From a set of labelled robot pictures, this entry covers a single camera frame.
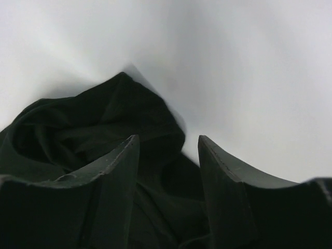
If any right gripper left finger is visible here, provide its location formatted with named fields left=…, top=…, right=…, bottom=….
left=1, top=135, right=140, bottom=248

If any black tank top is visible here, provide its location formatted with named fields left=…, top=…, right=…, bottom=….
left=1, top=72, right=211, bottom=248

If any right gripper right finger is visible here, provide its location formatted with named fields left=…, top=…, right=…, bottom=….
left=198, top=135, right=331, bottom=248

